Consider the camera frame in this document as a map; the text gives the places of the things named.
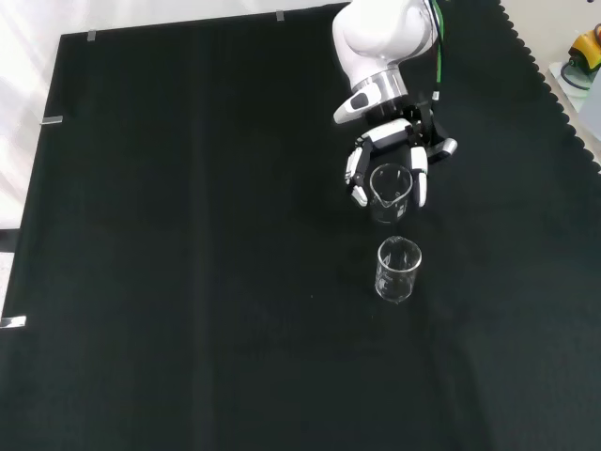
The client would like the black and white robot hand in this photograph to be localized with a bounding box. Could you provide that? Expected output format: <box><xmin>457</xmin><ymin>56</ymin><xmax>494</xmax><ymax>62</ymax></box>
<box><xmin>345</xmin><ymin>101</ymin><xmax>459</xmax><ymax>209</ymax></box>

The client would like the clear glass beaker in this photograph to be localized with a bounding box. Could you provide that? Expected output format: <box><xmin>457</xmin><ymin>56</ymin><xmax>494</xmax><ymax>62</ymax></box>
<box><xmin>374</xmin><ymin>236</ymin><xmax>423</xmax><ymax>303</ymax></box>
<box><xmin>368</xmin><ymin>163</ymin><xmax>414</xmax><ymax>225</ymax></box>

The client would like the pale board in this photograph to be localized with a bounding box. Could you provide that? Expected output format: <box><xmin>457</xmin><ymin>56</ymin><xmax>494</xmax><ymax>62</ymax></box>
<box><xmin>546</xmin><ymin>59</ymin><xmax>593</xmax><ymax>114</ymax></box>

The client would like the grey box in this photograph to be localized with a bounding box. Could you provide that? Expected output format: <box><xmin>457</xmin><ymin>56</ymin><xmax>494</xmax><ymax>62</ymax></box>
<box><xmin>578</xmin><ymin>70</ymin><xmax>601</xmax><ymax>142</ymax></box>

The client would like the yellow stop button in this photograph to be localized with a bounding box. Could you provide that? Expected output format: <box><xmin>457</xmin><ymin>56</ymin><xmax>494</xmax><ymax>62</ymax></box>
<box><xmin>566</xmin><ymin>23</ymin><xmax>601</xmax><ymax>74</ymax></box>

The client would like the black bench cloth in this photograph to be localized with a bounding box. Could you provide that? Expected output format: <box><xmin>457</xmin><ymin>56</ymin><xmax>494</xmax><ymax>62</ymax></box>
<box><xmin>0</xmin><ymin>0</ymin><xmax>601</xmax><ymax>451</ymax></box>

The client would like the green cable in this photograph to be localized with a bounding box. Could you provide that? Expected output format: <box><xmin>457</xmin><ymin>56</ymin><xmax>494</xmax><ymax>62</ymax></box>
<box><xmin>429</xmin><ymin>0</ymin><xmax>447</xmax><ymax>102</ymax></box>

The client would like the dark looped cable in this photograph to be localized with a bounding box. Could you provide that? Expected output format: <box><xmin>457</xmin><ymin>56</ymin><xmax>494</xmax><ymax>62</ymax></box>
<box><xmin>560</xmin><ymin>62</ymin><xmax>592</xmax><ymax>91</ymax></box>

